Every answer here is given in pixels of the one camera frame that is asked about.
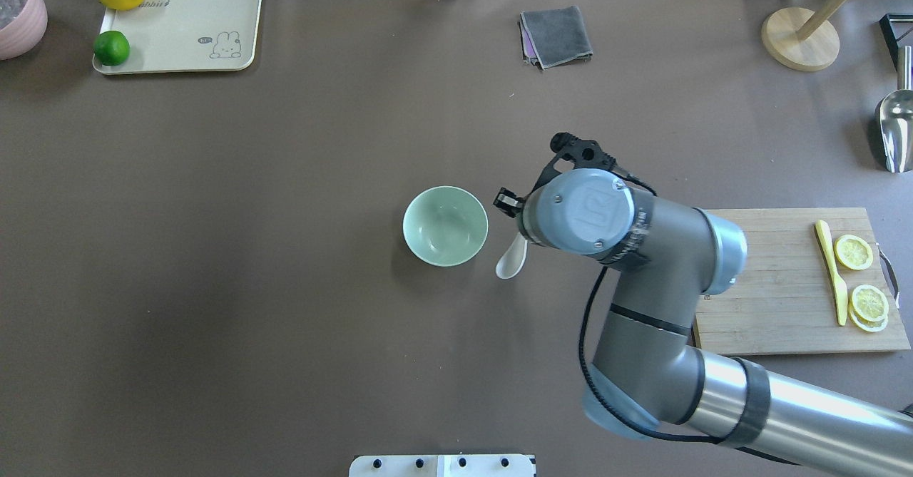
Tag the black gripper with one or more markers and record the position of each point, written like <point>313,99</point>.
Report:
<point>506,202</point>

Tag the white ceramic spoon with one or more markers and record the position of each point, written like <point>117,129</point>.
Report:
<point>512,261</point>

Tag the pale green bowl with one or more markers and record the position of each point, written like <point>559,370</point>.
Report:
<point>445,226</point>

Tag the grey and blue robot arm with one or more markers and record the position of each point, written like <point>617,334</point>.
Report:
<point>645,377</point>

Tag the pink bowl of ice cubes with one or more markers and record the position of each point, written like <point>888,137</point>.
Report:
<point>23,25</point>

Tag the grey folded cloth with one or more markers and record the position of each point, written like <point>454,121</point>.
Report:
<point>554,37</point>

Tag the bamboo cutting board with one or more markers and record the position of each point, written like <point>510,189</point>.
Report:
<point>782,302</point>

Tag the wooden stand with round base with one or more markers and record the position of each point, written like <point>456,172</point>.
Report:
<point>802,39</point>

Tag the yellow plastic knife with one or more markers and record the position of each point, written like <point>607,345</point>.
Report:
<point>839,286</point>

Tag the lemon slice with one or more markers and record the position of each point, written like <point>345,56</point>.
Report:
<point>868,308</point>
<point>853,252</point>

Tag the cream tray with bear drawing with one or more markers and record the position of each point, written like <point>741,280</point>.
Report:
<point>185,36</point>

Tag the metal scoop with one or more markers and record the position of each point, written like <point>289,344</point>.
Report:
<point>894,117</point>

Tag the green lime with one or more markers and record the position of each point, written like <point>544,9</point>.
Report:
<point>111,48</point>

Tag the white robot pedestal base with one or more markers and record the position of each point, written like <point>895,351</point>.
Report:
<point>473,464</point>

